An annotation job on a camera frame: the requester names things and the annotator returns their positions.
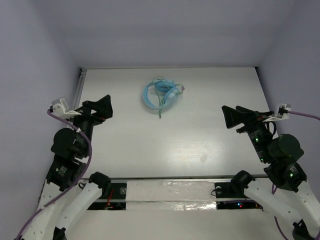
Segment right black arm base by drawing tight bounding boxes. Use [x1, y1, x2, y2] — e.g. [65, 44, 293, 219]
[210, 182, 263, 210]

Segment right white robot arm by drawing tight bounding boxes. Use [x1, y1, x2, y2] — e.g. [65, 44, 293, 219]
[213, 103, 320, 240]

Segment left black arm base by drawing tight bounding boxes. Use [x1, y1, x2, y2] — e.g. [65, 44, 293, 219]
[88, 182, 127, 211]

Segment light blue headphones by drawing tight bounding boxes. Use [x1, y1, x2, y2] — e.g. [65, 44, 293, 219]
[142, 76, 185, 114]

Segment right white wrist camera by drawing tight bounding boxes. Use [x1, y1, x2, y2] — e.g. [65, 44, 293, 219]
[264, 103, 291, 123]

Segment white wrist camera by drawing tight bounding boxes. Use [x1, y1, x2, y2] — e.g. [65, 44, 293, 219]
[50, 97, 82, 120]
[264, 103, 291, 123]

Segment silver taped mounting rail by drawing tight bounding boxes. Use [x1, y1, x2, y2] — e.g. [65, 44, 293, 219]
[79, 176, 265, 212]

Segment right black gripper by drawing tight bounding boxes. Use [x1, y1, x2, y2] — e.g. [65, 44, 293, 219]
[221, 104, 274, 162]

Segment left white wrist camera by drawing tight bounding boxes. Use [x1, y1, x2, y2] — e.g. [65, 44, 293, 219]
[50, 97, 82, 120]

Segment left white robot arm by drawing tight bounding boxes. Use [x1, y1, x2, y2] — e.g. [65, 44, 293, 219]
[16, 94, 113, 240]

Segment green headphone cable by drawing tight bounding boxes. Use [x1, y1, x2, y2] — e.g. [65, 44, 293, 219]
[151, 75, 186, 120]

